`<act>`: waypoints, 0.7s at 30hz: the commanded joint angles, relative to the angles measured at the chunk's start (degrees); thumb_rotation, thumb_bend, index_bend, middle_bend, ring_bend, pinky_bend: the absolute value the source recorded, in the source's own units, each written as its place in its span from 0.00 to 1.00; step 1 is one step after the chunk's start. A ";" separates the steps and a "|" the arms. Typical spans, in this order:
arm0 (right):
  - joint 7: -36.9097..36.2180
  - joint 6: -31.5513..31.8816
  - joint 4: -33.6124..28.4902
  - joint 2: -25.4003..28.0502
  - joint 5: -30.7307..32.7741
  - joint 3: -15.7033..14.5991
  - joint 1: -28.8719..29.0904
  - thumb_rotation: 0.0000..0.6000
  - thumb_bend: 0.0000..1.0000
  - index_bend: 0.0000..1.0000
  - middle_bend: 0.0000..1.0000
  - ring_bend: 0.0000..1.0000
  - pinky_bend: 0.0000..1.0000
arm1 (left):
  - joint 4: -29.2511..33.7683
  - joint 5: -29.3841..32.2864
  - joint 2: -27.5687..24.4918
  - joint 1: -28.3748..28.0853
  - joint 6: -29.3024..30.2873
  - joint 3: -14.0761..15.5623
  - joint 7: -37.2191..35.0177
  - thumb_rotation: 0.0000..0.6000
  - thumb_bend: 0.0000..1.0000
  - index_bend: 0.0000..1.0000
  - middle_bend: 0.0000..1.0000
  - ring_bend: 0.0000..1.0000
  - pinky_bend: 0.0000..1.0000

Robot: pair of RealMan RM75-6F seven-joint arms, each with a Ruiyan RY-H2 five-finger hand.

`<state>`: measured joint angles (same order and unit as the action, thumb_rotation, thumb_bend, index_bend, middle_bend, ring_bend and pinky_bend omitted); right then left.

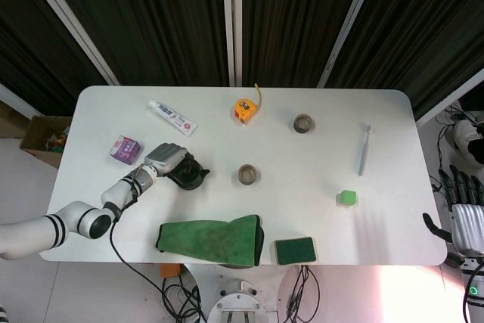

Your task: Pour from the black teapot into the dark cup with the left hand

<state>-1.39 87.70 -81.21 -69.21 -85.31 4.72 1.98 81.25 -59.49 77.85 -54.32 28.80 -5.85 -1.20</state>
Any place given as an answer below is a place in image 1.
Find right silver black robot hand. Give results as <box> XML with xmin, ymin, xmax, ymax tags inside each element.
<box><xmin>422</xmin><ymin>163</ymin><xmax>484</xmax><ymax>256</ymax></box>

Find small purple white box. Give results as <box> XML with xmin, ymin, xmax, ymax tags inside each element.
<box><xmin>108</xmin><ymin>134</ymin><xmax>144</xmax><ymax>166</ymax></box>

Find grey toothbrush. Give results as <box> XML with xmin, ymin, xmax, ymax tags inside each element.
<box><xmin>357</xmin><ymin>123</ymin><xmax>377</xmax><ymax>177</ymax></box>

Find dark curtain panel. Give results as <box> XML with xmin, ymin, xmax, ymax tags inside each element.
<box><xmin>0</xmin><ymin>0</ymin><xmax>111</xmax><ymax>116</ymax></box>
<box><xmin>324</xmin><ymin>0</ymin><xmax>484</xmax><ymax>120</ymax></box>
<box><xmin>240</xmin><ymin>0</ymin><xmax>374</xmax><ymax>88</ymax></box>
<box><xmin>37</xmin><ymin>0</ymin><xmax>230</xmax><ymax>88</ymax></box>

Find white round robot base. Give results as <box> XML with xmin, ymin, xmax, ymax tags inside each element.
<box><xmin>206</xmin><ymin>279</ymin><xmax>270</xmax><ymax>323</ymax></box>

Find black floor cable bundle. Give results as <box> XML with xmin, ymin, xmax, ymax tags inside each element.
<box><xmin>161</xmin><ymin>277</ymin><xmax>207</xmax><ymax>323</ymax></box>

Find white black device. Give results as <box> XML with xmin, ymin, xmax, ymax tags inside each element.
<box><xmin>452</xmin><ymin>118</ymin><xmax>484</xmax><ymax>167</ymax></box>

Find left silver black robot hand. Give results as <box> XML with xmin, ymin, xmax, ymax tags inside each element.
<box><xmin>143</xmin><ymin>142</ymin><xmax>196</xmax><ymax>179</ymax></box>

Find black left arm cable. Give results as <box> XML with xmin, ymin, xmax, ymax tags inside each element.
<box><xmin>108</xmin><ymin>205</ymin><xmax>167</xmax><ymax>292</ymax></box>

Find dark ceramic cup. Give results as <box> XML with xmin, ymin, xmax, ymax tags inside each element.
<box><xmin>293</xmin><ymin>113</ymin><xmax>317</xmax><ymax>135</ymax></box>
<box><xmin>237</xmin><ymin>163</ymin><xmax>262</xmax><ymax>187</ymax></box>

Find green yellow sponge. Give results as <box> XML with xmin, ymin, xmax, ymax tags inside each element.
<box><xmin>273</xmin><ymin>236</ymin><xmax>318</xmax><ymax>266</ymax></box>

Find green cube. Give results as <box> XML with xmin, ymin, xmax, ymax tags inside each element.
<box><xmin>335</xmin><ymin>189</ymin><xmax>358</xmax><ymax>208</ymax></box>

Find white toothpaste tube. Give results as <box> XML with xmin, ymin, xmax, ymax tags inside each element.
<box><xmin>147</xmin><ymin>99</ymin><xmax>200</xmax><ymax>137</ymax></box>

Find black floor cables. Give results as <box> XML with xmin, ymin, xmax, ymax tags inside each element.
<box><xmin>430</xmin><ymin>105</ymin><xmax>478</xmax><ymax>218</ymax></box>

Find orange block under table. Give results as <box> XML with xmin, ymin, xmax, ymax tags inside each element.
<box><xmin>159</xmin><ymin>263</ymin><xmax>182</xmax><ymax>279</ymax></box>

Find green microfibre cloth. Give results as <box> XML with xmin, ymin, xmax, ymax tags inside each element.
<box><xmin>156</xmin><ymin>214</ymin><xmax>265</xmax><ymax>267</ymax></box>

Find cardboard box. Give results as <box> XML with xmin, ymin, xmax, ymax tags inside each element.
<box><xmin>19</xmin><ymin>115</ymin><xmax>73</xmax><ymax>169</ymax></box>

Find white partition frame post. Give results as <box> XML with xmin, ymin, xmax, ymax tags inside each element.
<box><xmin>414</xmin><ymin>72</ymin><xmax>484</xmax><ymax>128</ymax></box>
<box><xmin>221</xmin><ymin>0</ymin><xmax>244</xmax><ymax>88</ymax></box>
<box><xmin>25</xmin><ymin>0</ymin><xmax>120</xmax><ymax>86</ymax></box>
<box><xmin>316</xmin><ymin>0</ymin><xmax>383</xmax><ymax>89</ymax></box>

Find black hanging cable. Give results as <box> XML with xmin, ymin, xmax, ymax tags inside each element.
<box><xmin>286</xmin><ymin>265</ymin><xmax>322</xmax><ymax>323</ymax></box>

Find yellow tape measure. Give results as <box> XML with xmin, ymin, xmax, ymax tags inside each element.
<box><xmin>231</xmin><ymin>82</ymin><xmax>265</xmax><ymax>126</ymax></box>

